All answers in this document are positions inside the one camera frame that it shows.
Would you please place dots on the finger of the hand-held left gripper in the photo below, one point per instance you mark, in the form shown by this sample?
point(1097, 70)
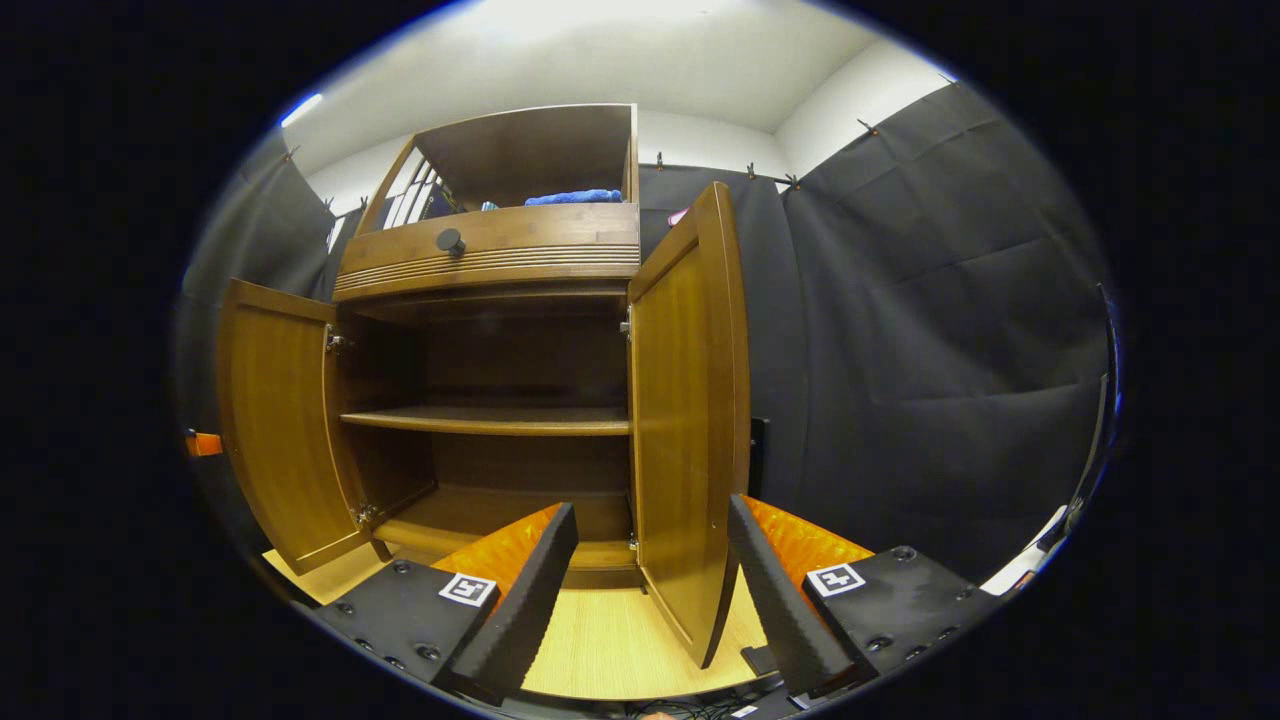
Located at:
point(205, 445)

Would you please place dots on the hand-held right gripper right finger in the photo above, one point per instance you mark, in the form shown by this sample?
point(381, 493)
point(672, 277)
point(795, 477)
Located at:
point(785, 620)

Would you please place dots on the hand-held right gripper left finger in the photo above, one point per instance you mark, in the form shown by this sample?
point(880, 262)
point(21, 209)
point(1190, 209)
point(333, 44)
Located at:
point(520, 620)

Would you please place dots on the wooden cabinet door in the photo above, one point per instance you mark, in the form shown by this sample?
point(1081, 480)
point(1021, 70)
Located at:
point(690, 420)
point(280, 420)

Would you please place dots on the wooden double-door shoe cabinet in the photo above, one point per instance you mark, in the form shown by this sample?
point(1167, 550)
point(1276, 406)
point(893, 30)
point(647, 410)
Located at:
point(520, 150)

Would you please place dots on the black plastic clip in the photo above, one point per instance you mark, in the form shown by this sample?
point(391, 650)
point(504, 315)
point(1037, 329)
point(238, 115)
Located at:
point(756, 660)

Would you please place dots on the black backdrop cloth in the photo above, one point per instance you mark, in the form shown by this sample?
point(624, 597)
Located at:
point(900, 350)

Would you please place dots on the ceiling light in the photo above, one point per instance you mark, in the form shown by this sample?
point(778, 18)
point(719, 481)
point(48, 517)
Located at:
point(302, 108)

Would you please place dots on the wooden drawer with black knob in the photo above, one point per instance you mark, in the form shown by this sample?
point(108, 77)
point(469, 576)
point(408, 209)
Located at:
point(540, 235)

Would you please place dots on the blue folded towel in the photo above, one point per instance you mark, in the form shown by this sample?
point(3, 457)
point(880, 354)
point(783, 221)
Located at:
point(575, 197)

